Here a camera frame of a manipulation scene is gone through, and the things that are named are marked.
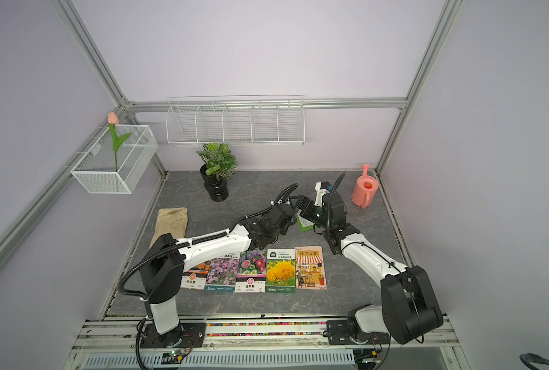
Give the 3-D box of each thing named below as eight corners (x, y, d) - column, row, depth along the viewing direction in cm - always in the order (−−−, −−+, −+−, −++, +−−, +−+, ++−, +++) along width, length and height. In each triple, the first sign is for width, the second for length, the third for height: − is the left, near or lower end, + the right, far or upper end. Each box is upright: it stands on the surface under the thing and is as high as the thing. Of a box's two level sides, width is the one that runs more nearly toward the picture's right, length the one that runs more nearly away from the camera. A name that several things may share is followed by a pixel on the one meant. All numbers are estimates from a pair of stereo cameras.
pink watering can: (349, 209, 109) (355, 192, 99) (354, 181, 120) (360, 163, 110) (369, 214, 107) (377, 197, 97) (372, 185, 118) (380, 167, 108)
